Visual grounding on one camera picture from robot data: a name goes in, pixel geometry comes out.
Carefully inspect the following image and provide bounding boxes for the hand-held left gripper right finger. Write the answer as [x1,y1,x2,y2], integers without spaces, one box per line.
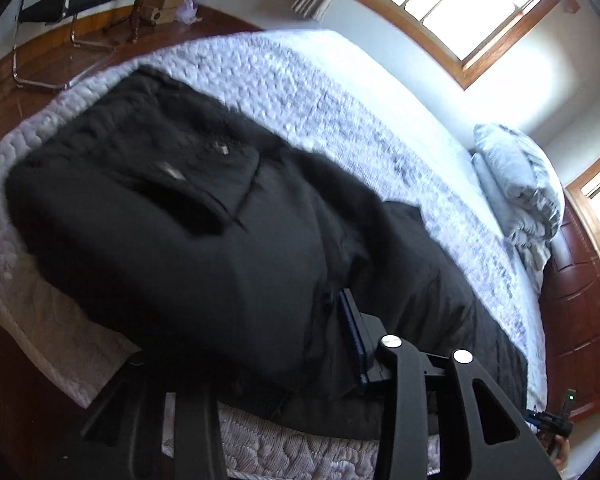
[338,288,563,480]

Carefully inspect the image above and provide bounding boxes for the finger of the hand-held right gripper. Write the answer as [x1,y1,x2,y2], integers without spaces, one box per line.
[524,407,548,432]

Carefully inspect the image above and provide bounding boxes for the folded grey duvet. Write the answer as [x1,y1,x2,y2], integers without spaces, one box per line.
[471,152,561,281]

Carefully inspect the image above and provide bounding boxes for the grey leaf-patterned quilt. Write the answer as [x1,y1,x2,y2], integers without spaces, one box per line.
[0,30,549,480]

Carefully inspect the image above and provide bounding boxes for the light grey bed sheet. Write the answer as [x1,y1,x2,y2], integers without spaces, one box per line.
[260,29,551,281]

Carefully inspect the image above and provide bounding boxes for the black jacket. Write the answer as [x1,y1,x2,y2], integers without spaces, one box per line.
[5,65,529,441]

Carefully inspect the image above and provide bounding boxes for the grey pillow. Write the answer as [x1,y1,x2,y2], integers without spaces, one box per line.
[473,122,566,228]

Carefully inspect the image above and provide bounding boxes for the large wooden-framed window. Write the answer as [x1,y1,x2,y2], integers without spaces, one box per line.
[341,0,581,92]

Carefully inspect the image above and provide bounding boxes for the wooden coat rack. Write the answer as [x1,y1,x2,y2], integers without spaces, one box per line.
[102,0,181,46]

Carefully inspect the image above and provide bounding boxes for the wooden bed headboard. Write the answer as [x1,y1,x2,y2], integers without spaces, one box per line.
[539,200,600,423]

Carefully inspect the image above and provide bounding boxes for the small wooden-framed window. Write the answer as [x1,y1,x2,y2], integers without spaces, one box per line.
[564,139,600,281]

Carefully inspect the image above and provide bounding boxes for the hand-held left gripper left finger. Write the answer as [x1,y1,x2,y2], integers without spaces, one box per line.
[45,352,228,480]

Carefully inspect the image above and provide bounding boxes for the person's right hand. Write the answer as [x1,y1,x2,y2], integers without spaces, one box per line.
[553,435,569,471]

